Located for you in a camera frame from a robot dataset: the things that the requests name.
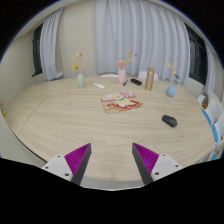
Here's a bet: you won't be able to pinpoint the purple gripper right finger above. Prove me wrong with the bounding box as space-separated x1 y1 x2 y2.
132 143 182 185

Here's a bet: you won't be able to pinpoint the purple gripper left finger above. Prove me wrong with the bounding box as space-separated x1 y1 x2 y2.
42 143 91 185

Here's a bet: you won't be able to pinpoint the black computer mouse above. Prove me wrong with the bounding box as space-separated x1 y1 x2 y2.
162 115 177 127

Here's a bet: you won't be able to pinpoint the colourful printed mouse pad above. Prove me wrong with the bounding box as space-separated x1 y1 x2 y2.
101 91 143 114

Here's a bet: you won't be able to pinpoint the white blue chair near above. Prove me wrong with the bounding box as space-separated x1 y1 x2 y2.
211 112 224 143

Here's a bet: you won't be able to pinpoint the white blue chair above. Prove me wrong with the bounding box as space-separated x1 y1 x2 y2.
211 112 224 143
202 99 224 124

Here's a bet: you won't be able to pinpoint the blue ceramic vase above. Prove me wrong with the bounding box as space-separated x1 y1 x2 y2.
167 83 175 97

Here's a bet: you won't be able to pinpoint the white remote control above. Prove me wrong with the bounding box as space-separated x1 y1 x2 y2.
94 83 105 89

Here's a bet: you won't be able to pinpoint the black rectangular case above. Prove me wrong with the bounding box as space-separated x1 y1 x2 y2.
131 78 142 86

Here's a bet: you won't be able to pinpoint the green ceramic vase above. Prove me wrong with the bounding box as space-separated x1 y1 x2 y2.
77 74 85 88

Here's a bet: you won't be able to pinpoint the white chair behind table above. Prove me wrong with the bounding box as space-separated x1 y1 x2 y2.
138 71 158 81

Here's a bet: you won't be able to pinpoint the copper thermos bottle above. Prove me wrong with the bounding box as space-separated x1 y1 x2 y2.
145 67 155 91

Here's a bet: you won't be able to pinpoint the white right curtain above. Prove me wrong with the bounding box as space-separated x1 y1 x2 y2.
204 43 216 94

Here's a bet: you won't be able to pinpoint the white curtain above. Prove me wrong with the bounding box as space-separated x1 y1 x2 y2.
96 0 190 83
204 43 216 94
40 9 63 81

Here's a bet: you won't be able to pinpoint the pink ceramic vase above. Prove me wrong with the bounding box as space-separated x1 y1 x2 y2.
118 69 126 84

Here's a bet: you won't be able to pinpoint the yellow dried flowers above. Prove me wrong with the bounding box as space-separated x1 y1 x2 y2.
72 52 86 74

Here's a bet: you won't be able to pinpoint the pale dried flowers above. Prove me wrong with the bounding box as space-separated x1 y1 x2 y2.
166 60 176 83

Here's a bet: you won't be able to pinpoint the orange dried flowers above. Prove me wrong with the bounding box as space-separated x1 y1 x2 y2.
116 49 137 69

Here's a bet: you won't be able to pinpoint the white centre curtain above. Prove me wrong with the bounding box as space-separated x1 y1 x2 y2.
96 0 190 83

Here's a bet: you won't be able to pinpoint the white left curtain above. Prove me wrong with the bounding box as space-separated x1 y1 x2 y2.
40 9 63 81

